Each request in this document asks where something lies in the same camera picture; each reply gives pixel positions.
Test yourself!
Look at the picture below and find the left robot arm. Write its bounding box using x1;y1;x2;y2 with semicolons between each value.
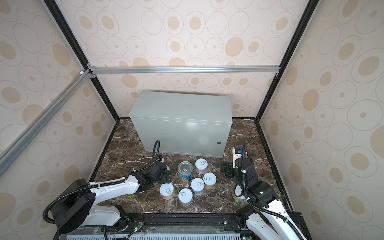
42;161;172;234

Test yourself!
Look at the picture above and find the pink can near cabinet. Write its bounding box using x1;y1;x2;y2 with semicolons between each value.
195;158;208;175

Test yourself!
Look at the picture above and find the black corner post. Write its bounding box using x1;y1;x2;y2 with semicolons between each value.
43;0;120;122
255;0;320;123

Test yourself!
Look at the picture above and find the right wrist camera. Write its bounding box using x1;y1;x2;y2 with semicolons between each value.
232;146;243;168

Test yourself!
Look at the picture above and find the left diagonal aluminium rail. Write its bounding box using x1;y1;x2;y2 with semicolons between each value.
1;70;91;175

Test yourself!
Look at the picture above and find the open blue label can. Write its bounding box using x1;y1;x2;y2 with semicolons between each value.
178;161;193;183

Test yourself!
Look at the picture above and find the yellow label white-lid can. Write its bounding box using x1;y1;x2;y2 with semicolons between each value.
160;183;175;200

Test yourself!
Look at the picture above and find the blue label white-lid can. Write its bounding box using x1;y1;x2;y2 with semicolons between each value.
191;178;205;196

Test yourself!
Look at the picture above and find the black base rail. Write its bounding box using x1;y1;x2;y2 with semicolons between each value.
53;211;313;240

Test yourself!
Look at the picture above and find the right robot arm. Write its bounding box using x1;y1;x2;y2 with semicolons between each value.
220;157;307;240

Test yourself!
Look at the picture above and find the green yellow label can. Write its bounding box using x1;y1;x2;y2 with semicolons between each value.
125;194;135;199

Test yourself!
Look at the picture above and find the right black corner post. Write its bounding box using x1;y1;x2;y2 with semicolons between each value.
255;0;320;123

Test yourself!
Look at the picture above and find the horizontal aluminium rail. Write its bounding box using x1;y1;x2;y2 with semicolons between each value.
90;66;280;74

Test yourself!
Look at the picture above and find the left black corner post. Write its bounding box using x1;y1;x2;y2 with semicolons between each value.
43;0;120;122

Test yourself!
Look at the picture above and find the peach label white-lid can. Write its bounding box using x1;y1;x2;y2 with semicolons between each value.
203;173;217;190

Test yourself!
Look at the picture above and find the pink label white-lid can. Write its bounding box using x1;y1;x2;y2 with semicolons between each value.
178;188;193;207

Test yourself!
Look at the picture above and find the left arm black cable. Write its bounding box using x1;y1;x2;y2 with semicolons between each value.
42;139;162;224

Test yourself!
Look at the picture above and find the green orange label can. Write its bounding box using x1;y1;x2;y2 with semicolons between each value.
232;185;246;203

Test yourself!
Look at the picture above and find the grey metal cabinet box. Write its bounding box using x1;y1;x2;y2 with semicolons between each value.
130;91;233;158

